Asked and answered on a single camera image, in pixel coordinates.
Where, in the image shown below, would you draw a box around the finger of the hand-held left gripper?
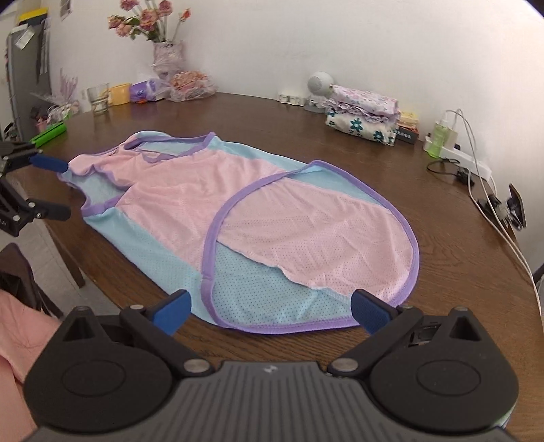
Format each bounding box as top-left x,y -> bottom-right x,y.
17,153 -> 69,174
25,198 -> 72,222

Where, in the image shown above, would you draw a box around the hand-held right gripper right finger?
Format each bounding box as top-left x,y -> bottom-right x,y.
328,289 -> 494,377

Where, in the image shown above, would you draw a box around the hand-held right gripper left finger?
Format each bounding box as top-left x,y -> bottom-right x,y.
51,289 -> 215,377

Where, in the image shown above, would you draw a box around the pink and blue garment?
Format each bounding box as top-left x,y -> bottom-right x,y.
57,131 -> 421,334

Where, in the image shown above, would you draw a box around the green plastic tool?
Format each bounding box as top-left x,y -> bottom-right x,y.
29,121 -> 68,147

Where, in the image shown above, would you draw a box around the dark chair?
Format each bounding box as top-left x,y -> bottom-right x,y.
0,242 -> 64,319

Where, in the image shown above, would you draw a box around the purple dried plant bundle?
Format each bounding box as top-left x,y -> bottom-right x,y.
29,67 -> 82,134

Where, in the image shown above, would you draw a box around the glass cup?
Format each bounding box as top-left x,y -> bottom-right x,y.
86,84 -> 111,116

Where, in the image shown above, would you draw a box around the grey refrigerator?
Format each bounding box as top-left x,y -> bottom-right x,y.
5,17 -> 52,143

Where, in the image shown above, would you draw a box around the yellow cup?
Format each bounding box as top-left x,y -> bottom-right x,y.
108,83 -> 132,107

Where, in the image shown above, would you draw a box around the purple wipes pack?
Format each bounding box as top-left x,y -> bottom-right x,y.
130,79 -> 166,105

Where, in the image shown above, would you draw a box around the person's pink clothing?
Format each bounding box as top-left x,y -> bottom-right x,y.
0,289 -> 62,442

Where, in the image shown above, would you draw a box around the translucent flower vase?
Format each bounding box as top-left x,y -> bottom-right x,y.
152,39 -> 186,79

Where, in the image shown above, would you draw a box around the plastic wrapped dried flowers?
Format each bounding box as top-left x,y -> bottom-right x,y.
164,70 -> 218,103

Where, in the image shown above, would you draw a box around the dried rose bouquet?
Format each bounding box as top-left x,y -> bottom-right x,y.
107,0 -> 192,43

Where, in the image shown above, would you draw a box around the dark red box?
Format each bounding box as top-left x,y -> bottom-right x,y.
393,127 -> 419,146

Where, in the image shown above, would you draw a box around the black phone stand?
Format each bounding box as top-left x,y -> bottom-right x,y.
476,184 -> 528,231

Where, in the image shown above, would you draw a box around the green spray bottle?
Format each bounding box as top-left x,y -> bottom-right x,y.
426,119 -> 449,159

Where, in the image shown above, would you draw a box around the pink floral folded garment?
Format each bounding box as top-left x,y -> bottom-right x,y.
325,84 -> 401,124

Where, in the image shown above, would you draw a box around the white robot speaker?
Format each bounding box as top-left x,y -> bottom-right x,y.
304,71 -> 336,113

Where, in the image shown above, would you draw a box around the black cable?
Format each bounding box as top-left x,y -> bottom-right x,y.
425,158 -> 470,185

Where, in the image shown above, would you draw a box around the white cable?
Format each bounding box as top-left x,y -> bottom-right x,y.
455,108 -> 544,307

